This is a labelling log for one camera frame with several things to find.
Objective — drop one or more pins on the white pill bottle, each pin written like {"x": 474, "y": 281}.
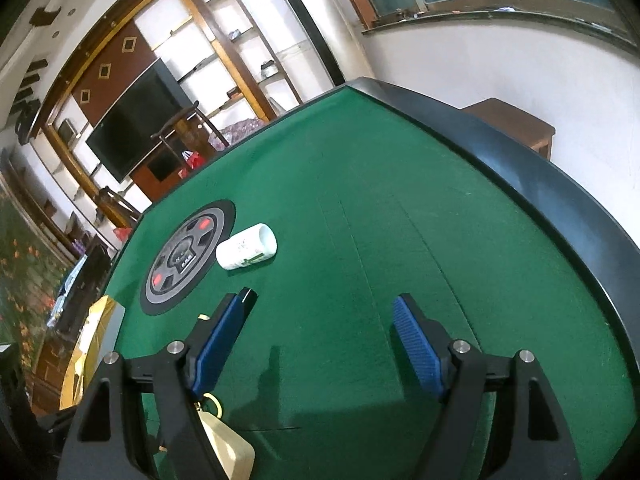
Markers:
{"x": 250, "y": 246}

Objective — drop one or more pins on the red plastic bag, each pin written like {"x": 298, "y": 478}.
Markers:
{"x": 193, "y": 159}

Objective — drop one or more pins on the cream yellow tape measure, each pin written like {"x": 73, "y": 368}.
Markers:
{"x": 236, "y": 455}

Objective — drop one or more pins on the black flat television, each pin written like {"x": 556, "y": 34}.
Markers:
{"x": 123, "y": 136}

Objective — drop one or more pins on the tall standing air conditioner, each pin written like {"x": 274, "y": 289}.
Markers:
{"x": 329, "y": 52}

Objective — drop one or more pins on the brown wooden side stool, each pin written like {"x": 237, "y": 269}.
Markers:
{"x": 528, "y": 129}

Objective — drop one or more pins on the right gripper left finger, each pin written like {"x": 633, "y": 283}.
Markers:
{"x": 212, "y": 339}

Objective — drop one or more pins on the yellow-rimmed white tray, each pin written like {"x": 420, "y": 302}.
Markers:
{"x": 97, "y": 337}

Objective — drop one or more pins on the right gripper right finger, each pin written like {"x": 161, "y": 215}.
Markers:
{"x": 426, "y": 343}

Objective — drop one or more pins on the wooden chair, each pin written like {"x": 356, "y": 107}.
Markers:
{"x": 193, "y": 128}

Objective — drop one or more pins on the green mahjong table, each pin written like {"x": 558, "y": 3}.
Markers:
{"x": 373, "y": 191}

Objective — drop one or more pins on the round centre dice panel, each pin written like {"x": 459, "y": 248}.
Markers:
{"x": 186, "y": 257}

